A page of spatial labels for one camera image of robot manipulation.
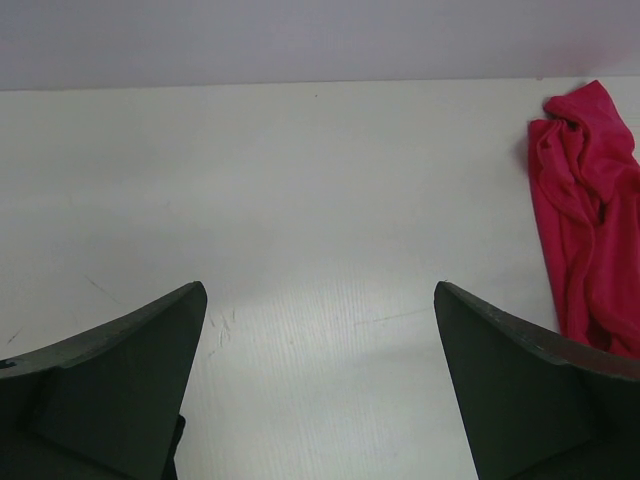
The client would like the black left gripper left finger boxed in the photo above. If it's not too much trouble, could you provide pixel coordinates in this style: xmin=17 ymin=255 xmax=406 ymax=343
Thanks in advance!
xmin=1 ymin=282 xmax=207 ymax=479

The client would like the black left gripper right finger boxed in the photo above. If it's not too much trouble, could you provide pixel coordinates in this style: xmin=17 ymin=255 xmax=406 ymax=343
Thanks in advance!
xmin=434 ymin=281 xmax=639 ymax=479

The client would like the pink t shirt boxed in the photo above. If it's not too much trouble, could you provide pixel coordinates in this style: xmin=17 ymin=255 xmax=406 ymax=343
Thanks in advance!
xmin=528 ymin=81 xmax=639 ymax=358

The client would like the black folded t shirt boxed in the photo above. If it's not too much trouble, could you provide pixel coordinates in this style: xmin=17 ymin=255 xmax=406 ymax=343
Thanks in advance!
xmin=161 ymin=414 xmax=186 ymax=480

